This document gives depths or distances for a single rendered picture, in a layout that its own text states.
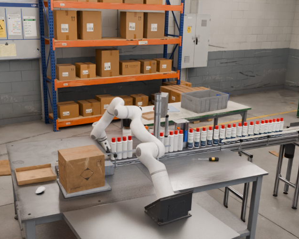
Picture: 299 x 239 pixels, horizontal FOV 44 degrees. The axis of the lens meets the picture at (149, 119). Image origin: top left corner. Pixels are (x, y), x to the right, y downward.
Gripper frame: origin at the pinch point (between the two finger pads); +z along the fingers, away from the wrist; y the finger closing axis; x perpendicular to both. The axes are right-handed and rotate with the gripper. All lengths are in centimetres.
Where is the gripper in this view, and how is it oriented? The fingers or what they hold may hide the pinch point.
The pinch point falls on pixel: (108, 153)
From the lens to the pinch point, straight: 333.4
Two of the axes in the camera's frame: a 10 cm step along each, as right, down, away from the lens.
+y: -4.1, -2.8, 8.7
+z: 2.8, 8.7, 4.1
